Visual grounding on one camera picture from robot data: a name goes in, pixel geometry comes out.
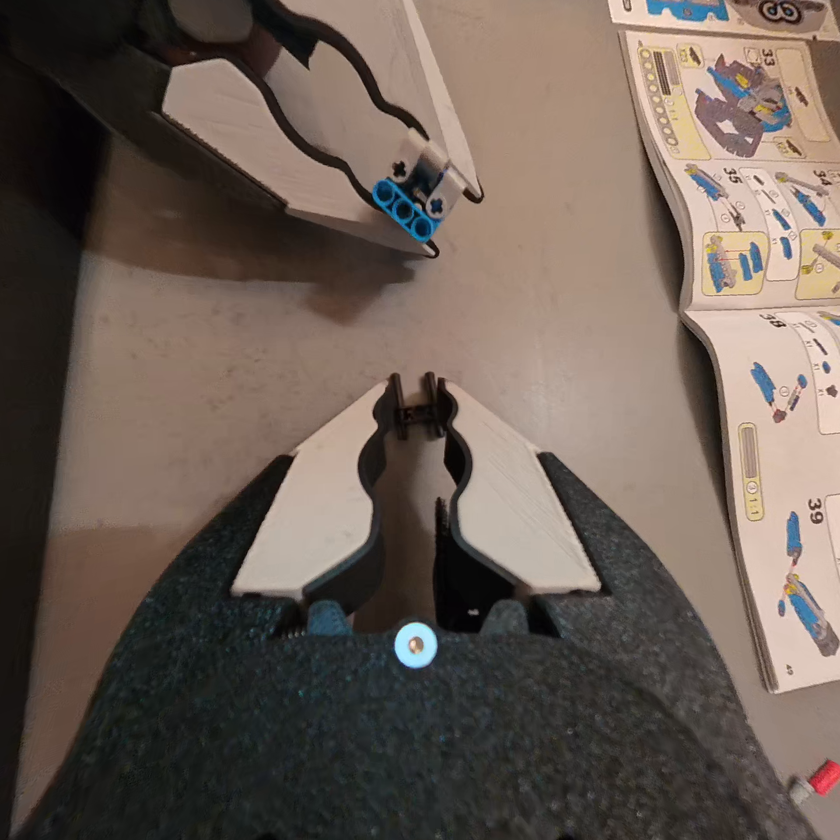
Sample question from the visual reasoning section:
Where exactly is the sticker sheet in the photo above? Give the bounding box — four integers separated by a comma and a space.
607, 0, 840, 42

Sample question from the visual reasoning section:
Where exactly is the black pin connector piece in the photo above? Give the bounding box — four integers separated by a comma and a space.
388, 372, 447, 439

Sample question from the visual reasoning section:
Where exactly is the pile of small building pieces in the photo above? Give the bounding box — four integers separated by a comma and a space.
787, 758, 840, 807

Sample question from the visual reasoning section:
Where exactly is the instruction booklet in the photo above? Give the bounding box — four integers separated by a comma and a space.
619, 29, 840, 695

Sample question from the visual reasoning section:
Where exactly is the black perforated panel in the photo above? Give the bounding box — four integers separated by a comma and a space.
0, 39, 112, 840

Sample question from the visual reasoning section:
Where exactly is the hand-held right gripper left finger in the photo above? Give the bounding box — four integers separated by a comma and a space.
231, 381, 395, 614

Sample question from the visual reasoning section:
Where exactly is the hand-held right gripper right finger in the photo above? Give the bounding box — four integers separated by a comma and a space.
436, 378, 602, 597

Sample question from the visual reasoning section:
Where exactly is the blue grey yellow brick assembly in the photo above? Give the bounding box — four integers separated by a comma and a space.
373, 128, 457, 238

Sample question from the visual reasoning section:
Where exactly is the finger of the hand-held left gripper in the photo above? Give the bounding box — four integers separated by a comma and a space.
161, 58, 439, 259
262, 0, 484, 203

